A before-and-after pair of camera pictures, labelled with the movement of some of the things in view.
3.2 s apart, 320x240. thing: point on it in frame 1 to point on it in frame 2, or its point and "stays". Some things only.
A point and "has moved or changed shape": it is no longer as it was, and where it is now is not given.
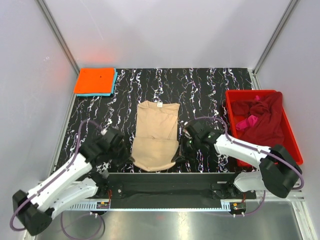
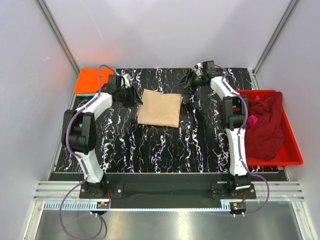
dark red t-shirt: (268, 130) stays
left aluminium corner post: (46, 12) stays
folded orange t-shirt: (91, 80) stays
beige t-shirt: (156, 138) has moved or changed shape
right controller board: (237, 207) stays
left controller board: (102, 205) stays
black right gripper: (183, 151) to (191, 79)
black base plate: (174, 186) stays
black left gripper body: (123, 155) to (129, 95)
